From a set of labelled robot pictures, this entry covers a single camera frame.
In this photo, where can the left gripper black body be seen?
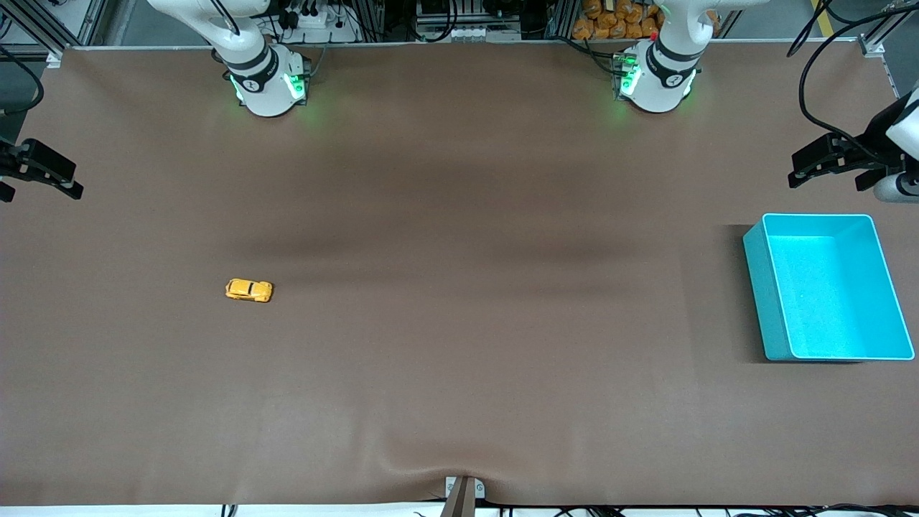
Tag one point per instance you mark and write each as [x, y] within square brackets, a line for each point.
[877, 136]

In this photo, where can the yellow beetle toy car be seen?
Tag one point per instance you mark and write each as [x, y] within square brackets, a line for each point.
[249, 289]

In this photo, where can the turquoise plastic bin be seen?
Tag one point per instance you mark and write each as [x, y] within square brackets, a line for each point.
[826, 301]

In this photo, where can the orange objects pile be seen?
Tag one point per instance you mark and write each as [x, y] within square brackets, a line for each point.
[610, 21]

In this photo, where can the white power strip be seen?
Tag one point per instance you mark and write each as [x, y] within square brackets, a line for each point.
[316, 21]

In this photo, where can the black equipment rack unit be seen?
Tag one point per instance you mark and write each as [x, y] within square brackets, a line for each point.
[474, 32]

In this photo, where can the brown table cloth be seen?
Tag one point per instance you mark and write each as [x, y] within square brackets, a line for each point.
[459, 287]

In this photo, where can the aluminium frame profile with bracket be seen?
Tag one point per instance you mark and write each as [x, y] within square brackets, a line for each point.
[874, 47]

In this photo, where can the grey metal bracket plate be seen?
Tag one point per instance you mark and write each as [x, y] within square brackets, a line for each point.
[479, 490]

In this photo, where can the brown camera pole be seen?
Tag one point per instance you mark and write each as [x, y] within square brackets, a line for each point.
[459, 507]

